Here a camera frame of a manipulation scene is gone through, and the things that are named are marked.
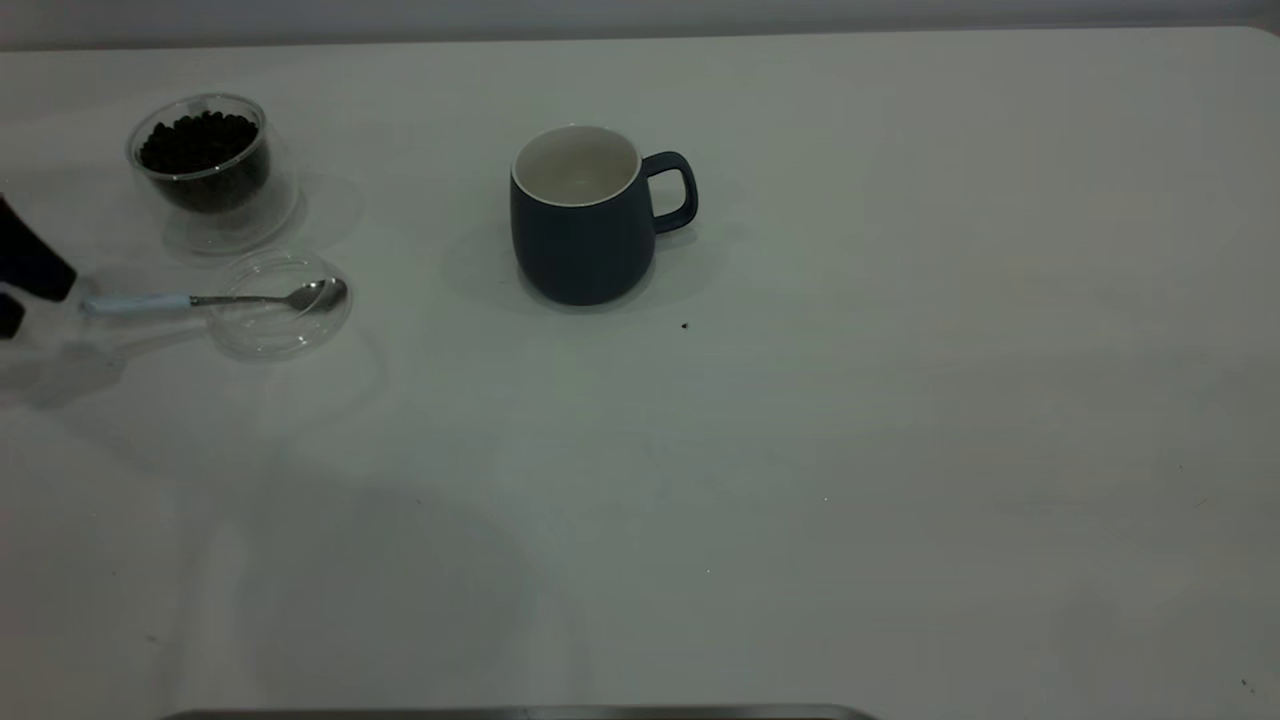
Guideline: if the metal spoon with white handle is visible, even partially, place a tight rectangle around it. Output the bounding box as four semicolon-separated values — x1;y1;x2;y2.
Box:
80;277;349;319

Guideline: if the dark grey ceramic mug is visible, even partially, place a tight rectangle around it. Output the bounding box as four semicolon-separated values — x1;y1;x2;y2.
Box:
510;124;699;307

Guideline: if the dark coffee beans pile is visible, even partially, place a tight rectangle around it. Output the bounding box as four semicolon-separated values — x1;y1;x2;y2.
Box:
140;112;269;213

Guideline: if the clear round glass lid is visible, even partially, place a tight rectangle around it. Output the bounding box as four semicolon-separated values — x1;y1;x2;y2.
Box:
207;252;354;362

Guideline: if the clear double-wall glass cup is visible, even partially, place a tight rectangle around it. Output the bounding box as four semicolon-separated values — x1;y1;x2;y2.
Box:
126;94;299;256

